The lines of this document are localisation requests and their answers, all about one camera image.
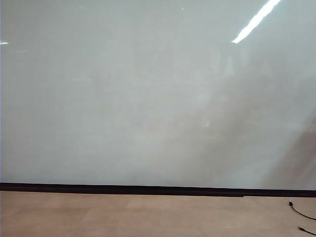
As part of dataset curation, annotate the whiteboard with black frame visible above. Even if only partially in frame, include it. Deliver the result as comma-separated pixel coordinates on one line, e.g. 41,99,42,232
0,0,316,194

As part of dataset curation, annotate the black table frame rail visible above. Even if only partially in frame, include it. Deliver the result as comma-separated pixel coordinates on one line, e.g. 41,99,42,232
0,189,244,198

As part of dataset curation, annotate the black looped floor cable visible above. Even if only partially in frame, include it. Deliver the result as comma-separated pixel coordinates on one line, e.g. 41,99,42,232
287,197,316,220

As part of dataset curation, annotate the black cable with plug end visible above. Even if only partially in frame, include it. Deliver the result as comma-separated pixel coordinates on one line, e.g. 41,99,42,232
298,226,316,236

